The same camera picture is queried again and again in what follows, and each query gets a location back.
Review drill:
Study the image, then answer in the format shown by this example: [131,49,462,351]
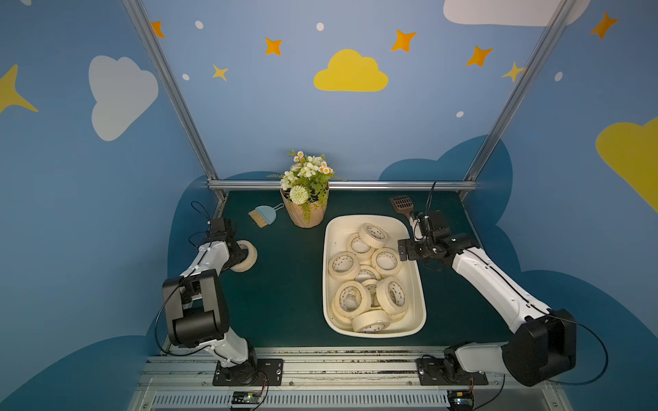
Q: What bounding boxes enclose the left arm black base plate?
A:
[212,359,284,386]

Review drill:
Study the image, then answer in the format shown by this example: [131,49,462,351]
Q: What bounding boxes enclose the small circuit board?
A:
[447,390,475,411]
[231,391,262,407]

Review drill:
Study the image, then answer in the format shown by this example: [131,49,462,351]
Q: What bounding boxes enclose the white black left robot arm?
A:
[159,217,257,378]

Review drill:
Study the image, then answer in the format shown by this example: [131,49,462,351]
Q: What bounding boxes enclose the right small circuit board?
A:
[447,390,475,411]

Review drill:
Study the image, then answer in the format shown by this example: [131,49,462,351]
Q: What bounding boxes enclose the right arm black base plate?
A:
[416,354,488,387]

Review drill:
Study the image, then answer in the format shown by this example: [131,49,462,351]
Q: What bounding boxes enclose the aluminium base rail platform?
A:
[129,346,572,410]

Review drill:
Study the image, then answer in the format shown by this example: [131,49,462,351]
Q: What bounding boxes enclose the beige ribbed flower pot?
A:
[281,190,327,229]

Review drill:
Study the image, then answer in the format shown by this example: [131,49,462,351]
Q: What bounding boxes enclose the aluminium frame post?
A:
[123,0,219,188]
[459,0,577,200]

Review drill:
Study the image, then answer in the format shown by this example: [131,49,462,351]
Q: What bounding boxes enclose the cream tape roll front upright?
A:
[351,309,391,333]

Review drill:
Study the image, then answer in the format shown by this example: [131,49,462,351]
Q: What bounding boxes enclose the cream tape roll centre small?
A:
[354,265,381,283]

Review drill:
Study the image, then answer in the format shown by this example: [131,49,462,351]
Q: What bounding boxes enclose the white green artificial flowers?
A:
[268,150,335,205]

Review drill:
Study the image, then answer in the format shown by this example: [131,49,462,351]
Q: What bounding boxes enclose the left small circuit board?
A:
[231,391,262,407]

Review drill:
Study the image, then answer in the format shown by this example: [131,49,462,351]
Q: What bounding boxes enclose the left aluminium frame post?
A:
[123,0,219,188]

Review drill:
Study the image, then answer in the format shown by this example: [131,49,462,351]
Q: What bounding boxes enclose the light blue hand brush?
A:
[248,203,284,228]

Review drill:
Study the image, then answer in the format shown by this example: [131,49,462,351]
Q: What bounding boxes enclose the right aluminium frame post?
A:
[459,0,577,200]

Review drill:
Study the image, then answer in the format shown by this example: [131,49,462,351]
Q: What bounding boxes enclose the horizontal aluminium frame rail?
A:
[207,180,477,192]

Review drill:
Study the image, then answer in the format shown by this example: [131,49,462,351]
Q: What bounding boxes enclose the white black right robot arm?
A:
[398,212,577,387]

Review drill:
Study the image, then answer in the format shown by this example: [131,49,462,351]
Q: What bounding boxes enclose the cream plastic storage box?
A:
[323,215,427,338]

